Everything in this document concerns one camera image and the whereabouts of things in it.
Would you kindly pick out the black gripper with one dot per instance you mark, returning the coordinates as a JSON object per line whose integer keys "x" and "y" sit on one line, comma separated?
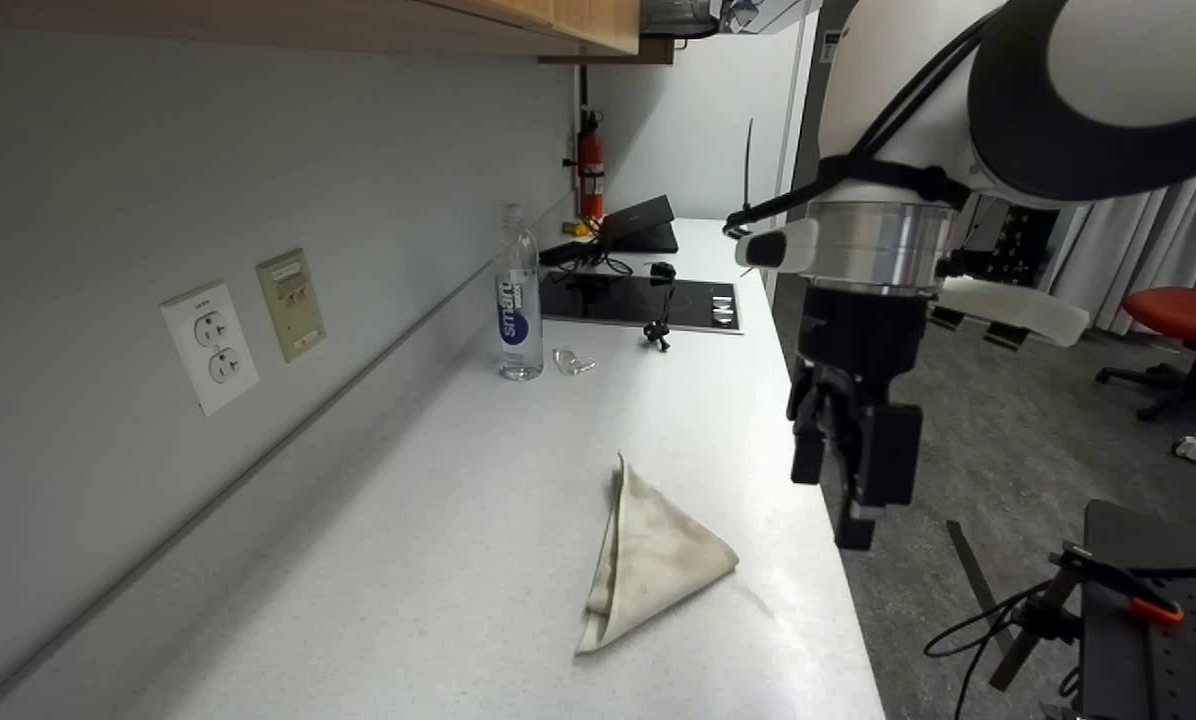
{"x": 869, "y": 342}

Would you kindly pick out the beige cloth towel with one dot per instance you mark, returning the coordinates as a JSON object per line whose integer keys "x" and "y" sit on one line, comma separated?
{"x": 657, "y": 562}

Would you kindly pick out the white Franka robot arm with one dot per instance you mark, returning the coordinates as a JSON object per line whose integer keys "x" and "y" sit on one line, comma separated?
{"x": 1129, "y": 80}

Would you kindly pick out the silver cooktop knob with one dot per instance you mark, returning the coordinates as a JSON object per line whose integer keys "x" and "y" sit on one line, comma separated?
{"x": 721, "y": 323}
{"x": 721, "y": 304}

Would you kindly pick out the black clamp stand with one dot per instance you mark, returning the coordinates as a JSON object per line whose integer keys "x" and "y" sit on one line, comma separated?
{"x": 1029, "y": 626}

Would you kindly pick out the black glass cooktop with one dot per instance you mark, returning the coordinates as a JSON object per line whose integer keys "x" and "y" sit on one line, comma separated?
{"x": 620, "y": 303}

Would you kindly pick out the clear plastic wrapper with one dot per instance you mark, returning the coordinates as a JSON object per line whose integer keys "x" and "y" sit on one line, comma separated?
{"x": 567, "y": 362}

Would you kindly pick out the clear bottle with blue label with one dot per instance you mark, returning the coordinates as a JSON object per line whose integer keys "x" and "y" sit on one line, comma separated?
{"x": 519, "y": 324}

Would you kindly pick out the white curtain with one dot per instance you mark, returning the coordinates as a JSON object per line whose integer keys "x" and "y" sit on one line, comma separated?
{"x": 1156, "y": 252}

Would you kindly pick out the red office chair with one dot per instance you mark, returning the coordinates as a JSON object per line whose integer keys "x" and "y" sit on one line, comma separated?
{"x": 1190, "y": 317}

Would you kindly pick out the red fire extinguisher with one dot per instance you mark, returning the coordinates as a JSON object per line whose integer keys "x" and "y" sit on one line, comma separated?
{"x": 589, "y": 163}

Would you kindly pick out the steel range hood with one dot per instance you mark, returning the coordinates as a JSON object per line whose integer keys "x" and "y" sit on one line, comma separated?
{"x": 756, "y": 15}

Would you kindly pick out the white power outlet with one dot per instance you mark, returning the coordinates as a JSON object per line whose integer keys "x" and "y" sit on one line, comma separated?
{"x": 208, "y": 344}

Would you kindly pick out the wooden wall cabinet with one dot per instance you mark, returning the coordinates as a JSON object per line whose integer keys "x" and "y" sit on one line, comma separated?
{"x": 581, "y": 17}

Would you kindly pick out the beige wall plate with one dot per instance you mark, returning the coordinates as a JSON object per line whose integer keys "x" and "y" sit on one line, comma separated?
{"x": 290, "y": 304}

